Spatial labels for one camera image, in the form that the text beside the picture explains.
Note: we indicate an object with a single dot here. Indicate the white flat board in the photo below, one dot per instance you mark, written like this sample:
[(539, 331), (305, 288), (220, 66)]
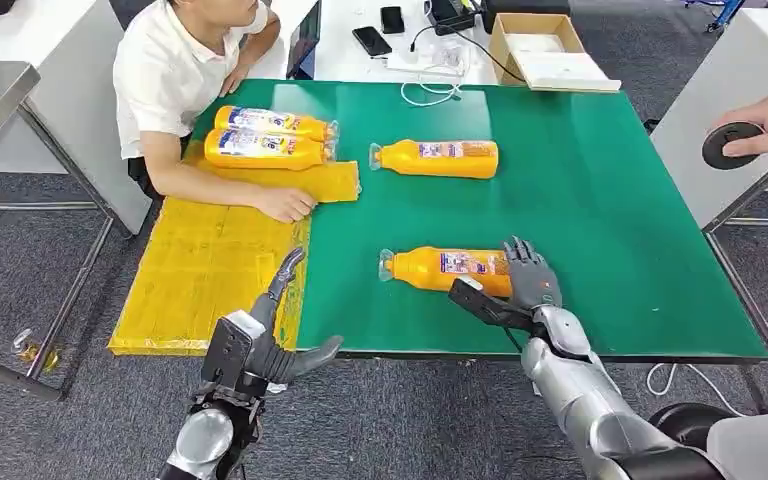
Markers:
[(573, 73)]

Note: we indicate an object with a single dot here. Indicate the dark tablet screen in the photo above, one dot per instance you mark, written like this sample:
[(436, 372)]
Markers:
[(303, 40)]

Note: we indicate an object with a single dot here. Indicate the large black smartphone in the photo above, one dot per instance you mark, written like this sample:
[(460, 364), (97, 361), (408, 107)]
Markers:
[(371, 41)]

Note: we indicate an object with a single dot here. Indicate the white table with steel frame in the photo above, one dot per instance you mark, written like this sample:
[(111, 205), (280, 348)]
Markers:
[(689, 132)]

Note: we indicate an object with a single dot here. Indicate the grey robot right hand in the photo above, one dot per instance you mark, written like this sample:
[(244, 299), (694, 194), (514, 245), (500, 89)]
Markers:
[(533, 281)]

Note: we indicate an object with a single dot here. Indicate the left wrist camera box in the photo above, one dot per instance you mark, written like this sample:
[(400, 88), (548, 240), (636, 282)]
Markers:
[(228, 351)]

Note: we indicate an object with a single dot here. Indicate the person's left hand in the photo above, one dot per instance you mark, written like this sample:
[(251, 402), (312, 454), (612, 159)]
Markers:
[(233, 79)]

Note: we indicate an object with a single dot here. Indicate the brown cardboard box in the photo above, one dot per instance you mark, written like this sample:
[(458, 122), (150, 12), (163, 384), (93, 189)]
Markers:
[(500, 52)]

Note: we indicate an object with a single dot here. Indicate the person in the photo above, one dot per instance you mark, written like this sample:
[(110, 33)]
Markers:
[(165, 66)]

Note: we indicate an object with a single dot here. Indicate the grey robot body shell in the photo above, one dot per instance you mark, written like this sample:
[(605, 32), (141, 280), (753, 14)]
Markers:
[(765, 447)]

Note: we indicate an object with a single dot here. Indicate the clear bottle on floor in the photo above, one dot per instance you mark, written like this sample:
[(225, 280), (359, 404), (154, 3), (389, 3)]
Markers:
[(33, 349)]

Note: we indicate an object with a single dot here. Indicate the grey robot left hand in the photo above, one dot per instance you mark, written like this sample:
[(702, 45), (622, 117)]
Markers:
[(271, 351)]

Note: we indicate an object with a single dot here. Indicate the black charger device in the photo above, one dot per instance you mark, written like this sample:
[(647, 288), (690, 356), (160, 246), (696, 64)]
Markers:
[(450, 14)]

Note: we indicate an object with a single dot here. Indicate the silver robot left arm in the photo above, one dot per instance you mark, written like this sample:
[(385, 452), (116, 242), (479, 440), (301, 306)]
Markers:
[(202, 437)]

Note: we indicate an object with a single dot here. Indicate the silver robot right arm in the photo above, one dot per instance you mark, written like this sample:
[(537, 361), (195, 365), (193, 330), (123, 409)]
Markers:
[(583, 397)]

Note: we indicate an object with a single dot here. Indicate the blue object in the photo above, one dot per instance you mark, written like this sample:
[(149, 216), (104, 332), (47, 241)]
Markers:
[(722, 12)]

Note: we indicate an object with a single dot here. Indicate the yellow plastic sheet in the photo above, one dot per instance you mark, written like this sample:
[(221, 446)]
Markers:
[(205, 265)]

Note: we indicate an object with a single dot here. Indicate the white power strip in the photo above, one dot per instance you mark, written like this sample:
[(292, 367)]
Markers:
[(417, 64)]

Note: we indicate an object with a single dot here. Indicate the orange drink bottle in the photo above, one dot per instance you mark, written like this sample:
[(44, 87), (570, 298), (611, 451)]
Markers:
[(258, 149), (265, 120), (437, 160), (424, 268)]

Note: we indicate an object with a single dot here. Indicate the black round disc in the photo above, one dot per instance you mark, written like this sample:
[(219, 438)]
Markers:
[(715, 151)]

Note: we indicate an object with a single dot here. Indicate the small black smartphone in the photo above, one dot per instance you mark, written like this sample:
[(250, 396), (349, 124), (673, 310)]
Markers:
[(392, 19)]

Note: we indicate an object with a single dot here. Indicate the person's right hand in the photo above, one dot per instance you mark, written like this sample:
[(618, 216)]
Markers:
[(288, 204)]

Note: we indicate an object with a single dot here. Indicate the white side table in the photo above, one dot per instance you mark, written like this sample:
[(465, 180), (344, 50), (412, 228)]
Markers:
[(72, 112)]

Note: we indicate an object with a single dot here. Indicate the green table mat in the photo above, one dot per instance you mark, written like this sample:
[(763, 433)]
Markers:
[(609, 225)]

